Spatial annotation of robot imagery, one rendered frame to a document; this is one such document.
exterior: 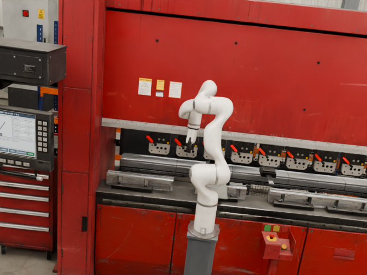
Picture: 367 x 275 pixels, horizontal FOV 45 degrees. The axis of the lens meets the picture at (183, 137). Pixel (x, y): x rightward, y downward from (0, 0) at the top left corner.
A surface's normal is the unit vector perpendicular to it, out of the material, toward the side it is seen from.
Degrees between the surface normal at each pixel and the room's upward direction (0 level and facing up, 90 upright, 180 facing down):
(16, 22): 90
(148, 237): 90
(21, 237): 90
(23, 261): 0
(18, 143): 90
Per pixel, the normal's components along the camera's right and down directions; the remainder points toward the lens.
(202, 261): -0.14, 0.32
